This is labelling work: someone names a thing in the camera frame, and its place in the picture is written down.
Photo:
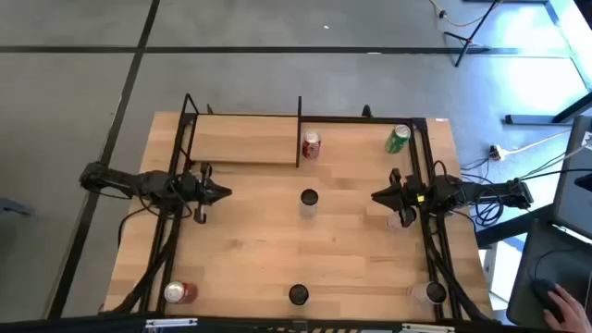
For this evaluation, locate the wooden shelf board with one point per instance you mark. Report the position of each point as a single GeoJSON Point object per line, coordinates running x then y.
{"type": "Point", "coordinates": [245, 139]}

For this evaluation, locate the grey chair base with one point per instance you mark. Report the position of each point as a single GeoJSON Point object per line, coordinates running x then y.
{"type": "Point", "coordinates": [14, 206]}

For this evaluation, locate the red cola can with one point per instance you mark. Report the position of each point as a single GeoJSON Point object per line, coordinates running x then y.
{"type": "Point", "coordinates": [181, 292]}
{"type": "Point", "coordinates": [311, 147]}

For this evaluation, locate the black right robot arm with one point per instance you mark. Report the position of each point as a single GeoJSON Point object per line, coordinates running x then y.
{"type": "Point", "coordinates": [485, 194]}

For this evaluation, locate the silver metal bracket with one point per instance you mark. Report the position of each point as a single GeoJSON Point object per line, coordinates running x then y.
{"type": "Point", "coordinates": [171, 322]}
{"type": "Point", "coordinates": [427, 327]}

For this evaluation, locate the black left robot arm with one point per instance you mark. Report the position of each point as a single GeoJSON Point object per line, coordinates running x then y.
{"type": "Point", "coordinates": [115, 179]}

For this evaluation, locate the white box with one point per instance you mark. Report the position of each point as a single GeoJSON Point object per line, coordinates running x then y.
{"type": "Point", "coordinates": [504, 273]}

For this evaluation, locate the green lemon-lime soda can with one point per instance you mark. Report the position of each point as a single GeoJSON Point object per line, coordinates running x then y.
{"type": "Point", "coordinates": [397, 141]}

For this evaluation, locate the black shelf side frame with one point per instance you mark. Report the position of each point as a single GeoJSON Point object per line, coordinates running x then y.
{"type": "Point", "coordinates": [299, 139]}
{"type": "Point", "coordinates": [187, 97]}

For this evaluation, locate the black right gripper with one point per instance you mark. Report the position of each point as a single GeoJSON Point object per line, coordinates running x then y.
{"type": "Point", "coordinates": [414, 194]}

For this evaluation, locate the black desk leg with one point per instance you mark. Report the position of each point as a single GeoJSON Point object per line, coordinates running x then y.
{"type": "Point", "coordinates": [532, 119]}

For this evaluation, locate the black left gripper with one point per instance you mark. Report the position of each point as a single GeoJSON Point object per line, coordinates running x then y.
{"type": "Point", "coordinates": [194, 189]}

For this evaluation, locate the white slim can black top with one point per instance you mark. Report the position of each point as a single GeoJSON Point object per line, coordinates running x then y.
{"type": "Point", "coordinates": [309, 198]}
{"type": "Point", "coordinates": [298, 294]}
{"type": "Point", "coordinates": [427, 292]}
{"type": "Point", "coordinates": [394, 223]}

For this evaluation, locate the dark grey desk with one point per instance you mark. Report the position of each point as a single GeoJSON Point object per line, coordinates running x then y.
{"type": "Point", "coordinates": [525, 287]}

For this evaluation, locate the black tripod stand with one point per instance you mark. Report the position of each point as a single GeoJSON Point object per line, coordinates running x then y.
{"type": "Point", "coordinates": [468, 42]}

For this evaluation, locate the grey monitor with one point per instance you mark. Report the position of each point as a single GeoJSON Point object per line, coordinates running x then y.
{"type": "Point", "coordinates": [573, 194]}

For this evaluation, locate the person's hand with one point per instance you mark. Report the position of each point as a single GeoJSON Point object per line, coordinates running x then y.
{"type": "Point", "coordinates": [571, 312]}

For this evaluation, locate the black aluminium rig frame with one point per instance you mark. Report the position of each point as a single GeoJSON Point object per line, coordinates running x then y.
{"type": "Point", "coordinates": [351, 119]}

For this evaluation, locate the black computer mouse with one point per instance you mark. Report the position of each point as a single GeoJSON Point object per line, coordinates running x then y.
{"type": "Point", "coordinates": [543, 291]}

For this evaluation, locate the white power strip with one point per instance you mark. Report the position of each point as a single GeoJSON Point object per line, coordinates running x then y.
{"type": "Point", "coordinates": [497, 151]}

